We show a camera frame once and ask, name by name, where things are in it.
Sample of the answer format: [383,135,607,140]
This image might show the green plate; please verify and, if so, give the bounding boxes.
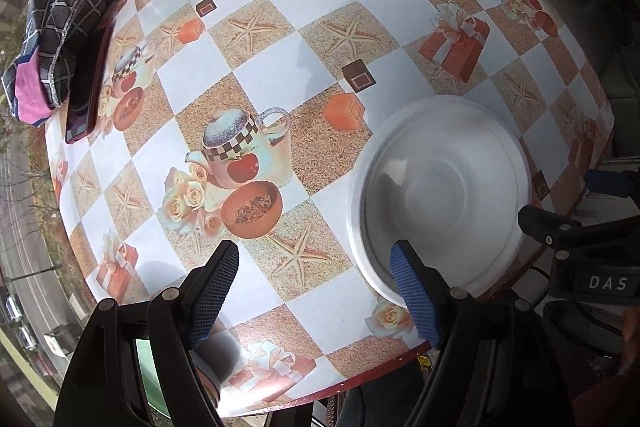
[135,339,168,413]

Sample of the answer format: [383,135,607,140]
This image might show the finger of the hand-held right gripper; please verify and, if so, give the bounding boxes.
[585,169,640,200]
[519,206,640,258]

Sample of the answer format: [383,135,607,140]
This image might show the parked car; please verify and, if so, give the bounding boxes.
[2,294,23,323]
[17,324,41,353]

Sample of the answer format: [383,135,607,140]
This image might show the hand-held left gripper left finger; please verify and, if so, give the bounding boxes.
[52,240,241,427]

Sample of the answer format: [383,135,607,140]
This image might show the white plate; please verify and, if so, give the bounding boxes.
[346,96,532,308]

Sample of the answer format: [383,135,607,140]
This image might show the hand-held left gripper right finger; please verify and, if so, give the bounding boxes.
[391,240,576,427]

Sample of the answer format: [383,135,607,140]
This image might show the dark red tray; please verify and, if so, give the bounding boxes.
[64,0,121,145]

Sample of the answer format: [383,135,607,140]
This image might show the printed checkered tablecloth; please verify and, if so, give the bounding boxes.
[44,0,617,418]

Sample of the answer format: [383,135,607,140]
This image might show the dark checkered cloth bag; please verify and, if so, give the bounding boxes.
[0,0,123,128]

